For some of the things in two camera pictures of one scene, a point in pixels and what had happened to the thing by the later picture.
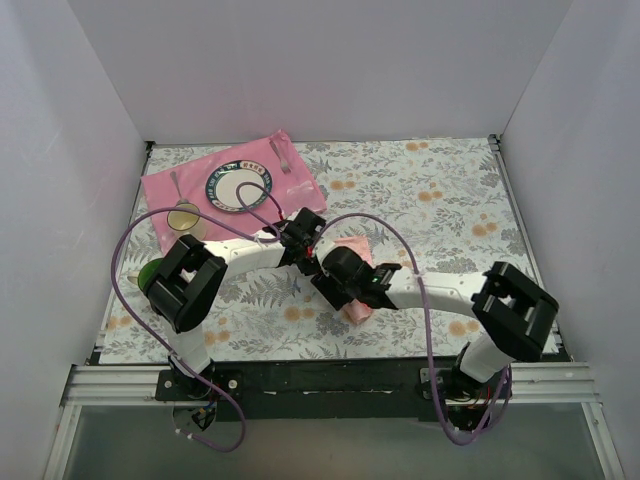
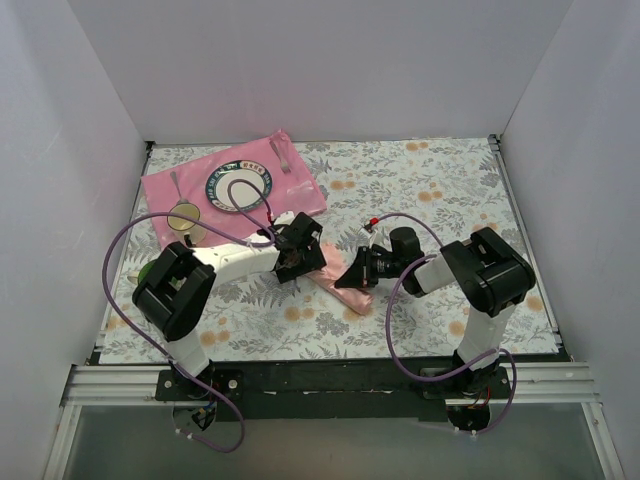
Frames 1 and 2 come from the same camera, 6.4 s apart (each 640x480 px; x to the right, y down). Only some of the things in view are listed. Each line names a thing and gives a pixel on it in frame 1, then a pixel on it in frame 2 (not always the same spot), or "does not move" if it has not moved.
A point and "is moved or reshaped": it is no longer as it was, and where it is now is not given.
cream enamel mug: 181,222 does not move
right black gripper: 329,288 to 366,267
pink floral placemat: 252,187 does not move
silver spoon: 182,200 does not move
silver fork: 283,162 does not move
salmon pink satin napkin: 356,311 is moved or reshaped
